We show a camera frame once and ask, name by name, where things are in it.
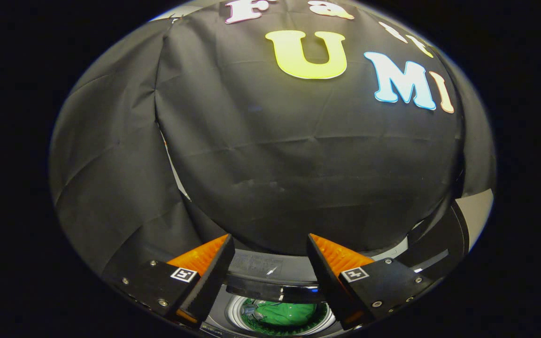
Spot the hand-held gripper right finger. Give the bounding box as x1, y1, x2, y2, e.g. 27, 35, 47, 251
307, 233, 434, 330

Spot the black backdrop cloth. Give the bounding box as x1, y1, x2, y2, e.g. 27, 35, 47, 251
49, 0, 496, 277

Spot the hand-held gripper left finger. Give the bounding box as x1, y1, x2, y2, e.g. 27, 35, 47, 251
105, 234, 236, 328

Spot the green polo shirt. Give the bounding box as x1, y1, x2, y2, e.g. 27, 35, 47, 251
242, 300, 330, 335

